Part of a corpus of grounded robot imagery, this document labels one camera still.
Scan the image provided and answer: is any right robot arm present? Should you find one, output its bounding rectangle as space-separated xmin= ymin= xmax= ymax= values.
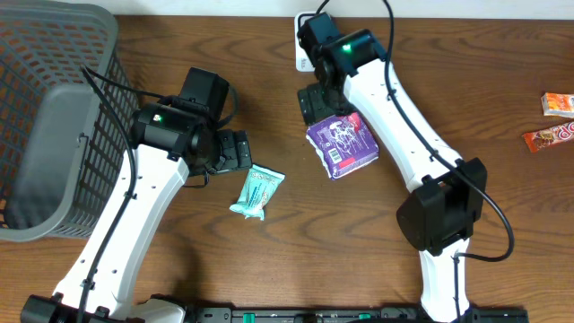
xmin=297 ymin=27 xmax=487 ymax=322

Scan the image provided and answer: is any grey plastic mesh basket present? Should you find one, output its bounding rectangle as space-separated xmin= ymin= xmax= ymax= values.
xmin=1 ymin=1 xmax=139 ymax=242

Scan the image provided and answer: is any white barcode scanner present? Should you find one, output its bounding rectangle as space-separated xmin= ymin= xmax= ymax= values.
xmin=294 ymin=11 xmax=315 ymax=73

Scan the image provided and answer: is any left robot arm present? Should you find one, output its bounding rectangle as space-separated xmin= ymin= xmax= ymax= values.
xmin=20 ymin=103 xmax=252 ymax=323

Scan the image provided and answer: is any orange brown wafer bar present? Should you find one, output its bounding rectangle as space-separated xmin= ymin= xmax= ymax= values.
xmin=522 ymin=121 xmax=573 ymax=153

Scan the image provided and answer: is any small orange snack packet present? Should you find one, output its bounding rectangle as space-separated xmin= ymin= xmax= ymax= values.
xmin=541 ymin=92 xmax=574 ymax=118

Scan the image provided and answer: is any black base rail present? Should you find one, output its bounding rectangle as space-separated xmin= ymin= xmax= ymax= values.
xmin=120 ymin=306 xmax=530 ymax=323

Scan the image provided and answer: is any teal snack packet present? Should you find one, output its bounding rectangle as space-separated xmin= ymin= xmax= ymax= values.
xmin=230 ymin=165 xmax=285 ymax=221

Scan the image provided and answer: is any red purple snack bag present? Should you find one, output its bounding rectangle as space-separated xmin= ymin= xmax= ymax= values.
xmin=306 ymin=112 xmax=379 ymax=180

